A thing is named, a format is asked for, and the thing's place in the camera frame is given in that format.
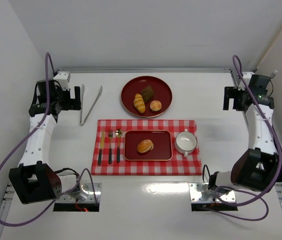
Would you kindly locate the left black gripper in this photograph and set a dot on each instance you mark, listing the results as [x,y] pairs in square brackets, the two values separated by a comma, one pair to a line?
[68,98]

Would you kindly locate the striped orange bread roll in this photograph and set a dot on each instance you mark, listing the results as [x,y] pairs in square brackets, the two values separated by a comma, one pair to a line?
[139,103]

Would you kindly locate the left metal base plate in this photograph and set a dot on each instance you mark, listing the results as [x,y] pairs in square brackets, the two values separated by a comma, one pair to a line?
[83,194]

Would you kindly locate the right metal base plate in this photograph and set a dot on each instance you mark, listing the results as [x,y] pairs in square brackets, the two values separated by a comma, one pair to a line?
[200,194]

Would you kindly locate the red white checkered cloth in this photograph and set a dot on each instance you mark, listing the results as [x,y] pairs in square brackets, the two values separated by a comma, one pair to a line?
[177,166]

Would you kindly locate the gold spoon black handle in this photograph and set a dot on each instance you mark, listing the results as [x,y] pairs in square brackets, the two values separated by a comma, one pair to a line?
[118,134]

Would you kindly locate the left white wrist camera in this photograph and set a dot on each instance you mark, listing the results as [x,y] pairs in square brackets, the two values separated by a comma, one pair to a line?
[63,78]

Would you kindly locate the round pale bun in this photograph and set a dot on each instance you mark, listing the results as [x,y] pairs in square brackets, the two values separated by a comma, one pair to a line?
[155,105]

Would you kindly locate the aluminium table frame rail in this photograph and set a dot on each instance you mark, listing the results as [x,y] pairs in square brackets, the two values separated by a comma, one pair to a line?
[154,207]

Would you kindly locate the dark brown bread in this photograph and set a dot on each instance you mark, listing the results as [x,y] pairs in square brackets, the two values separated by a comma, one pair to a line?
[147,93]

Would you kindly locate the metal base plate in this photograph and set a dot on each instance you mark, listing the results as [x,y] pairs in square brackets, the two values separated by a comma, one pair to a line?
[83,194]
[200,194]

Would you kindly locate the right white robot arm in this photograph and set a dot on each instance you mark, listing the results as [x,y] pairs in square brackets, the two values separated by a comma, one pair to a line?
[256,168]

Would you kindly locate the rectangular red tray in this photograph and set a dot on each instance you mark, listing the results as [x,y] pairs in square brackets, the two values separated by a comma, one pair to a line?
[162,145]

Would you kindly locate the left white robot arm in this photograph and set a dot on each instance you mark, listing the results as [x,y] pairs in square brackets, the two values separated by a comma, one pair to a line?
[33,179]

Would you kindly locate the stainless steel tongs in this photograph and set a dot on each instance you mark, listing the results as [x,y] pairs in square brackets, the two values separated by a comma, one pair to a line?
[89,98]

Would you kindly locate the round red plate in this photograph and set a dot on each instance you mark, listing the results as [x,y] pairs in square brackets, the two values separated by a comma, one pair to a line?
[162,93]

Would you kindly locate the sesame bun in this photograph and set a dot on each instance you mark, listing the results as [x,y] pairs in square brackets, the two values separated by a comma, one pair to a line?
[145,146]

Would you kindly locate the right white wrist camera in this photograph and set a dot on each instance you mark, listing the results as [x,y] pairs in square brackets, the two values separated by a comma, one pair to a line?
[246,76]

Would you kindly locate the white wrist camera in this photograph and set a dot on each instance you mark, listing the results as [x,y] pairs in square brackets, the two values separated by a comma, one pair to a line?
[246,76]
[63,78]

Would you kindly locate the gold fork black handle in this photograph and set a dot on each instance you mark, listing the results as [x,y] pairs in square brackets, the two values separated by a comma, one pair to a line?
[110,136]

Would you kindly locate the gold knife black handle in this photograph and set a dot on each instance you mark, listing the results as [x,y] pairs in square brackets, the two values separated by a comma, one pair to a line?
[102,142]

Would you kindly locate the white two-handled bowl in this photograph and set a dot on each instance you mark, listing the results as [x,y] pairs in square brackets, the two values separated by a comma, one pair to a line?
[185,143]

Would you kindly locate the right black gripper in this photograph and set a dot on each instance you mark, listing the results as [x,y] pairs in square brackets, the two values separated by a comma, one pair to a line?
[234,98]

